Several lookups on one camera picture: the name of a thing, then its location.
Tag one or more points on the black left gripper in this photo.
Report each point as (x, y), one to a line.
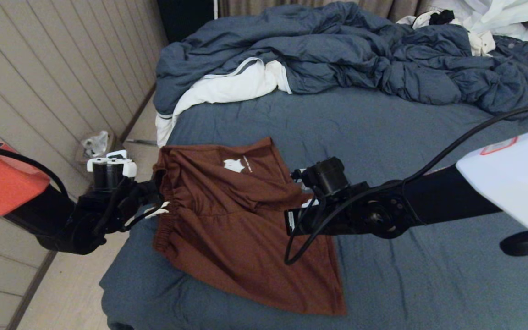
(108, 201)

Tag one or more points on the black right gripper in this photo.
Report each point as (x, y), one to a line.
(328, 176)

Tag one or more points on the orange left robot arm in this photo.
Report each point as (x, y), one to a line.
(2, 183)

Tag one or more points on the thin metal rod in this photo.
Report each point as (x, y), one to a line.
(142, 142)

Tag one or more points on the blue bed sheet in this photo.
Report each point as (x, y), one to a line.
(314, 119)

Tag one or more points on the clear plastic bin bag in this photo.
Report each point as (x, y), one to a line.
(95, 144)

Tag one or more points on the brown trash bin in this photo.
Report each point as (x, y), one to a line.
(80, 159)

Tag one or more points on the crumpled blue duvet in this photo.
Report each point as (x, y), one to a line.
(337, 46)

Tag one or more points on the beige curtain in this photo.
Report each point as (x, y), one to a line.
(245, 5)

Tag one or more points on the small black garment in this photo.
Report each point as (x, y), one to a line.
(442, 17)

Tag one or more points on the cream buttoned shirt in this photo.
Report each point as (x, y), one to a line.
(481, 43)

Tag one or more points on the blue denim garment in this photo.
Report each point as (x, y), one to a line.
(516, 45)

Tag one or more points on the white crumpled garment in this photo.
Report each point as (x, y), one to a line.
(497, 13)

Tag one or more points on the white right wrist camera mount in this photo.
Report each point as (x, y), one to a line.
(308, 201)

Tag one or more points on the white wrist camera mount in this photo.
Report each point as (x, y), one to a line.
(129, 168)
(308, 201)

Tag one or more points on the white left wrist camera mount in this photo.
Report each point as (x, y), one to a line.
(129, 168)

